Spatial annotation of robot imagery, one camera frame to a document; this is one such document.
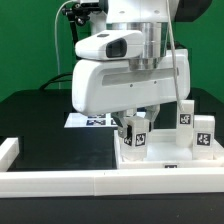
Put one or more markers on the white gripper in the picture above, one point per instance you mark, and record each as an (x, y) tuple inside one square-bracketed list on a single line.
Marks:
[(111, 86)]

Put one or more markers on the white square tabletop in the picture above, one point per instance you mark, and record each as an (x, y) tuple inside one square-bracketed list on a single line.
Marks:
[(162, 152)]

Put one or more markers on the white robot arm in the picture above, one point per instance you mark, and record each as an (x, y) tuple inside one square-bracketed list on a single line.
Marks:
[(131, 61)]

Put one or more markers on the white AprilTag base sheet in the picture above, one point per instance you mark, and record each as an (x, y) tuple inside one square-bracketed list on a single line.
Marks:
[(77, 120)]

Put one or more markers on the white U-shaped obstacle fence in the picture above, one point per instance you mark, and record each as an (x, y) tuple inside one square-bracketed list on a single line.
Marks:
[(102, 182)]

